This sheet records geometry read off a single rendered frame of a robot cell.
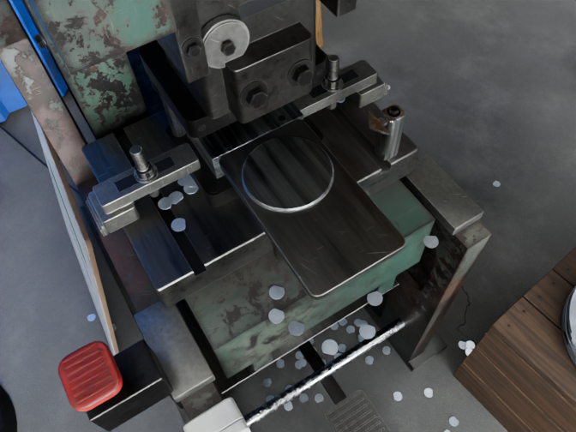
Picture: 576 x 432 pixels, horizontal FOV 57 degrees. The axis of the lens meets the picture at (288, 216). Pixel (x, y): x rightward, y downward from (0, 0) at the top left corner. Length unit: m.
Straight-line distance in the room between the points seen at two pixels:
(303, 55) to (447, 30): 1.64
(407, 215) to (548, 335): 0.43
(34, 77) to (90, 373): 0.48
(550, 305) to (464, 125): 0.86
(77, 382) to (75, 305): 0.95
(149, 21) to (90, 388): 0.40
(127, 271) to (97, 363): 0.24
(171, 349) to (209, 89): 0.36
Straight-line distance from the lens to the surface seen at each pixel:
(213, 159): 0.75
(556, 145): 1.93
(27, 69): 0.94
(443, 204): 0.88
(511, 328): 1.14
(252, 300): 0.78
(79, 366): 0.67
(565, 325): 1.16
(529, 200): 1.76
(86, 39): 0.46
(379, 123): 0.77
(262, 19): 0.59
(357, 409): 1.23
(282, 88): 0.62
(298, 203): 0.68
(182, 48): 0.51
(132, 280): 0.86
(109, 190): 0.78
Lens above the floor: 1.36
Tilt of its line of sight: 58 degrees down
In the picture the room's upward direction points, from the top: 4 degrees counter-clockwise
